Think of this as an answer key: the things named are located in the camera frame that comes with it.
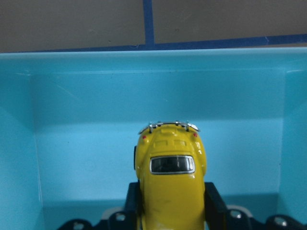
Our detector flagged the light blue plastic bin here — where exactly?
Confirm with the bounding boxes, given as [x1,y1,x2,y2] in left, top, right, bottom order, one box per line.
[0,48,307,230]

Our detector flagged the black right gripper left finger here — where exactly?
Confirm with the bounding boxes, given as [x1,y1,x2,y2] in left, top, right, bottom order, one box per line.
[122,182,144,230]

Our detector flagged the yellow beetle toy car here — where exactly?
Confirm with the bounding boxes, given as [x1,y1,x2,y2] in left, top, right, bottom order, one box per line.
[134,121,207,230]

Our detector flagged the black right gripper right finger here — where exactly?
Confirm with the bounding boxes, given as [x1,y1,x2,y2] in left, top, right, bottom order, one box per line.
[204,182,230,230]

